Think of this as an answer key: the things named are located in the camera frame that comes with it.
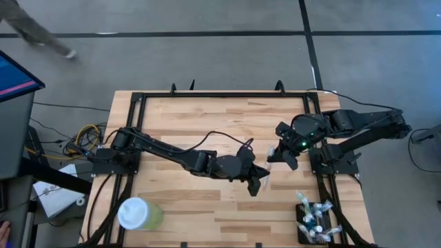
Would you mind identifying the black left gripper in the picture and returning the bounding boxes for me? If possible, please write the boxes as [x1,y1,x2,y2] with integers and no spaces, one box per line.
[237,156,271,198]

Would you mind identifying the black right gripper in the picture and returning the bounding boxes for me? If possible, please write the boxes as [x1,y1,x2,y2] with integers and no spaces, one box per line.
[267,114,328,163]

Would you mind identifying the teal white bagged toothbrush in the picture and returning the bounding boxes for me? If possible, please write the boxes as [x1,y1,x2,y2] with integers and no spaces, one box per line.
[312,199,334,218]

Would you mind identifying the pink white bagged toothbrush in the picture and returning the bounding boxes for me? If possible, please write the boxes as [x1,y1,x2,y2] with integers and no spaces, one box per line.
[296,222,313,240]

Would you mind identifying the black organizer basket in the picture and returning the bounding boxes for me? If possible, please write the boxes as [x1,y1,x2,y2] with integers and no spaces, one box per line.
[295,202,335,246]

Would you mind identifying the green cup white lid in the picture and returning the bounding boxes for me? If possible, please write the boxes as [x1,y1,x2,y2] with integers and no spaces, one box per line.
[117,196,164,231]

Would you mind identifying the grey metal stand foot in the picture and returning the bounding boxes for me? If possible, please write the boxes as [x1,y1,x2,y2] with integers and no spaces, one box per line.
[411,123,441,145]

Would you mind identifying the white box on floor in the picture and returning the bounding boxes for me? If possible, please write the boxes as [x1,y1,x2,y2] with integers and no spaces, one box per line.
[32,163,86,219]

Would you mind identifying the black diagonal desk bar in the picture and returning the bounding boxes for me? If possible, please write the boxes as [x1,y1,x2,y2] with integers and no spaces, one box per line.
[20,158,92,196]

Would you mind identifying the monitor with blue screen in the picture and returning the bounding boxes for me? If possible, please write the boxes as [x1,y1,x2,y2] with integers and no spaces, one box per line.
[0,50,46,103]

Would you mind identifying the person's hand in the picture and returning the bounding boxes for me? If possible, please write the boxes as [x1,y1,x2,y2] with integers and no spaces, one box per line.
[0,220,12,248]

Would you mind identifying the person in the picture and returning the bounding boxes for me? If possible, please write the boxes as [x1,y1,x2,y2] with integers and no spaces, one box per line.
[0,0,79,60]

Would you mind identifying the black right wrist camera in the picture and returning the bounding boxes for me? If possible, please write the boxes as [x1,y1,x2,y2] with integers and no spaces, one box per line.
[282,150,300,172]

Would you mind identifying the black left camera cable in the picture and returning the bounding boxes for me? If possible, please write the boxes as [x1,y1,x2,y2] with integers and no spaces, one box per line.
[172,130,255,154]

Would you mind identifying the black aluminium rig frame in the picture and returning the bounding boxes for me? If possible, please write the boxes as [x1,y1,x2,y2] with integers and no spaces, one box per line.
[81,79,375,248]

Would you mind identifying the long black right arm cable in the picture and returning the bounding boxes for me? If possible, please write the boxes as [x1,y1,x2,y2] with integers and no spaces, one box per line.
[306,88,404,113]

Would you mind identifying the looped black floor cable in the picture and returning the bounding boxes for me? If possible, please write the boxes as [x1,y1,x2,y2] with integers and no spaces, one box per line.
[408,128,441,174]

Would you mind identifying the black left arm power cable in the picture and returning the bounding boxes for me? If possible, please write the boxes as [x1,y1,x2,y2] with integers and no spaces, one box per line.
[85,174,114,244]

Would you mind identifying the thin black floor cable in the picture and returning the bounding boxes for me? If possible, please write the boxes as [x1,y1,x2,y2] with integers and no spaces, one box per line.
[32,101,112,113]

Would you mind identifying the yellow cable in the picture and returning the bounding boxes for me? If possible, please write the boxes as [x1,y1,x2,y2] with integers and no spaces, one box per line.
[23,123,101,162]

